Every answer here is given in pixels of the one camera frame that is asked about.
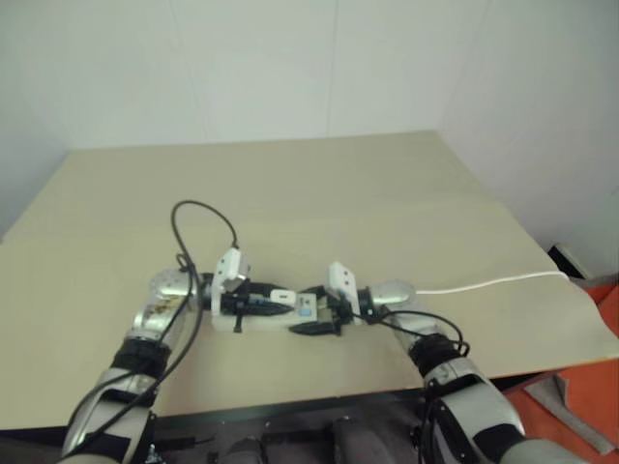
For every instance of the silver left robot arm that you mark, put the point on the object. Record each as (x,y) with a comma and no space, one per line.
(155,309)

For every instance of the white charger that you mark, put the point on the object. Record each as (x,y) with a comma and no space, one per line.
(283,296)

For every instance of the dark rounded shape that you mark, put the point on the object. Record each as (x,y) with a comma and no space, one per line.
(246,452)

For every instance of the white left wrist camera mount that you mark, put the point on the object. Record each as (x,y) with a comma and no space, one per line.
(231,265)

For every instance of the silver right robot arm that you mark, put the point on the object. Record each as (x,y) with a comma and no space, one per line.
(464,386)

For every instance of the black box with white edge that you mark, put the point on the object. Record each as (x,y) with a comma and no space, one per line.
(567,261)

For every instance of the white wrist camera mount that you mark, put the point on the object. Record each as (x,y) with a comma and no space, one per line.
(342,279)
(231,265)

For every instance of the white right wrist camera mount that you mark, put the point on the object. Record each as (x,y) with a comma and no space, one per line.
(342,279)

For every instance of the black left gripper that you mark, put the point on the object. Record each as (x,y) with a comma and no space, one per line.
(239,304)

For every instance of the white power strip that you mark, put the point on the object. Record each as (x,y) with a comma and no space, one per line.
(263,323)

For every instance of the grey felt piece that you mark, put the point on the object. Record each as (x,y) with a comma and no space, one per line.
(566,406)

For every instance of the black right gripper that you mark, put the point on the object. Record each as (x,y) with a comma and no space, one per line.
(338,314)

